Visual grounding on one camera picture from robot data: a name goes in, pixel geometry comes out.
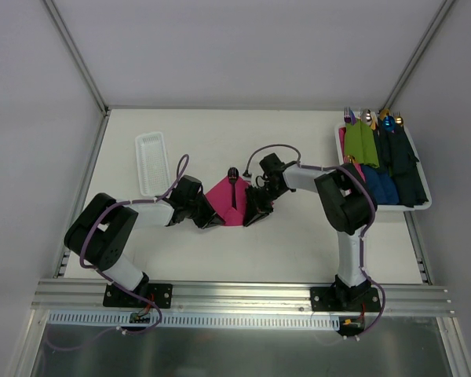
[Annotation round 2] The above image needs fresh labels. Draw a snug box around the dark navy rolled napkin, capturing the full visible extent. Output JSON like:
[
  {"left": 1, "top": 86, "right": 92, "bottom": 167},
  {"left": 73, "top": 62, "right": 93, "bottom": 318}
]
[{"left": 378, "top": 126, "right": 428, "bottom": 207}]

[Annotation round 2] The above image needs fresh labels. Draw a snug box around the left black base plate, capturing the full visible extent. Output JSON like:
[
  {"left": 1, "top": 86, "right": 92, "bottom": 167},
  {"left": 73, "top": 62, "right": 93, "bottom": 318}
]
[{"left": 102, "top": 283, "right": 173, "bottom": 309}]

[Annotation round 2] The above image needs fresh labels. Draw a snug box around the right aluminium frame post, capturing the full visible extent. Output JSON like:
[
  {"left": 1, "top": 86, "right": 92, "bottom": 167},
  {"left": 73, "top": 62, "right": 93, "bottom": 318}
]
[{"left": 379, "top": 0, "right": 457, "bottom": 110}]

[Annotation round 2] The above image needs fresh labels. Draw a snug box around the silver spoon in roll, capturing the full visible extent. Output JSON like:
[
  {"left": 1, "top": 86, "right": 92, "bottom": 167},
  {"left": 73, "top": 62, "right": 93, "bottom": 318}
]
[{"left": 360, "top": 108, "right": 377, "bottom": 130}]

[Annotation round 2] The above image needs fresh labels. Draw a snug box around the left aluminium frame post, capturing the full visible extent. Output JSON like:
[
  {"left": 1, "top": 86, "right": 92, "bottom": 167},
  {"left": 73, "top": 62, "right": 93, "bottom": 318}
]
[{"left": 40, "top": 0, "right": 108, "bottom": 116}]

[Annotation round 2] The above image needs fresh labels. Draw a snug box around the small white utensil basket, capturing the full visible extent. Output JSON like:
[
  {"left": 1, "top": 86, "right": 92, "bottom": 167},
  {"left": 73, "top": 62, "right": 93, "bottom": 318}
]
[{"left": 135, "top": 132, "right": 171, "bottom": 197}]

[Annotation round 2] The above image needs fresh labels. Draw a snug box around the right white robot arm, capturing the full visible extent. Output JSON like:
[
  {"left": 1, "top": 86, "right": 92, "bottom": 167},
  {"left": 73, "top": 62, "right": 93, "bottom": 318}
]
[{"left": 243, "top": 153, "right": 378, "bottom": 311}]

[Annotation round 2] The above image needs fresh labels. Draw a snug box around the blue rolled napkin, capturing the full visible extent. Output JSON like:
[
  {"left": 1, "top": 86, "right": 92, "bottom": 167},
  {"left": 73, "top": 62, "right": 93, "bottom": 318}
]
[{"left": 361, "top": 165, "right": 400, "bottom": 205}]

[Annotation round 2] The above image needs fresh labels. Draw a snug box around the large white storage basket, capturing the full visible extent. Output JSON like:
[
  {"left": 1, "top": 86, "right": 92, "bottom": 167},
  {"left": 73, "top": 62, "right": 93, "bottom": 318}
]
[{"left": 334, "top": 123, "right": 433, "bottom": 212}]

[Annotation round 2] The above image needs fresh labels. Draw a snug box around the black fork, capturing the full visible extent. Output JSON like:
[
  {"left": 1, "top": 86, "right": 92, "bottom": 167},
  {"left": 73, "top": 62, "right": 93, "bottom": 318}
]
[{"left": 229, "top": 182, "right": 237, "bottom": 209}]

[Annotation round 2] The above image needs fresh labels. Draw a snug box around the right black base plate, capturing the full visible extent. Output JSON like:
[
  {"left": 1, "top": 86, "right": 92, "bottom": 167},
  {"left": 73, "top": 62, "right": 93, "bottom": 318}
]
[{"left": 309, "top": 286, "right": 382, "bottom": 313}]

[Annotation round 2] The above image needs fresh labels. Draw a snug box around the green rolled napkin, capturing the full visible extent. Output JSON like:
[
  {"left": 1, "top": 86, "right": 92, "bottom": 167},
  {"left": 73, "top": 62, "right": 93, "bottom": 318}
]
[{"left": 344, "top": 119, "right": 380, "bottom": 168}]

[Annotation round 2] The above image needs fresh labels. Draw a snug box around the magenta paper napkin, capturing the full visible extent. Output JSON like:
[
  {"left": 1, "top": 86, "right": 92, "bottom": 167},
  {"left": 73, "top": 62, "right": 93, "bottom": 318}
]
[{"left": 206, "top": 177, "right": 251, "bottom": 226}]

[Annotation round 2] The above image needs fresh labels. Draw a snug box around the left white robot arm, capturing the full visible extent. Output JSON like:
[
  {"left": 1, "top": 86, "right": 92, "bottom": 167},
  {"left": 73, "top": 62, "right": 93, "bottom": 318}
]
[{"left": 64, "top": 176, "right": 225, "bottom": 306}]

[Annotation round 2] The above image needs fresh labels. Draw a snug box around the purple metallic spoon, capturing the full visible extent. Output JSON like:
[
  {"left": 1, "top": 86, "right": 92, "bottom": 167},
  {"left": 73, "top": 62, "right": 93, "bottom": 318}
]
[{"left": 227, "top": 167, "right": 239, "bottom": 185}]

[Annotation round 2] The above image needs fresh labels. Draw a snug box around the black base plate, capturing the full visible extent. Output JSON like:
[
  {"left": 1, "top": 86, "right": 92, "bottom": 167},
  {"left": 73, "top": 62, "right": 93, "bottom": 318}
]
[
  {"left": 102, "top": 283, "right": 173, "bottom": 309},
  {"left": 309, "top": 286, "right": 382, "bottom": 313}
]

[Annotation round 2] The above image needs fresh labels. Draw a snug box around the purple fork in roll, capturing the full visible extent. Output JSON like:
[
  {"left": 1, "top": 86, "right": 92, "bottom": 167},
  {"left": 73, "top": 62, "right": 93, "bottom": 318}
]
[{"left": 343, "top": 107, "right": 356, "bottom": 124}]

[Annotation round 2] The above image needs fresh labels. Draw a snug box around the blue spoon in roll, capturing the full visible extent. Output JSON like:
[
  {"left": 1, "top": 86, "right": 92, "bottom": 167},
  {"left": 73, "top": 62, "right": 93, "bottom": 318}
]
[{"left": 383, "top": 115, "right": 396, "bottom": 132}]

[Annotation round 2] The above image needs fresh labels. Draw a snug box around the aluminium front rail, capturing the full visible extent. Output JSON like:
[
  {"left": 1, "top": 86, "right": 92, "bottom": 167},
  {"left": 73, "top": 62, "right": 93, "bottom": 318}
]
[{"left": 31, "top": 278, "right": 458, "bottom": 317}]

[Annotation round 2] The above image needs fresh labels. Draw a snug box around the aluminium frame post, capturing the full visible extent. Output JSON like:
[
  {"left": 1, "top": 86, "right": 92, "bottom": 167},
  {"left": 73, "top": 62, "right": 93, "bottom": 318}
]
[
  {"left": 379, "top": 0, "right": 457, "bottom": 110},
  {"left": 40, "top": 0, "right": 108, "bottom": 116}
]

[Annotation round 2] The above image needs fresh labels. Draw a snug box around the white slotted cable duct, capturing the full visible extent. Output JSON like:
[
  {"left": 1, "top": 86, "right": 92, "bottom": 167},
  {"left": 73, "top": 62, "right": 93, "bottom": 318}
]
[{"left": 47, "top": 310, "right": 340, "bottom": 331}]

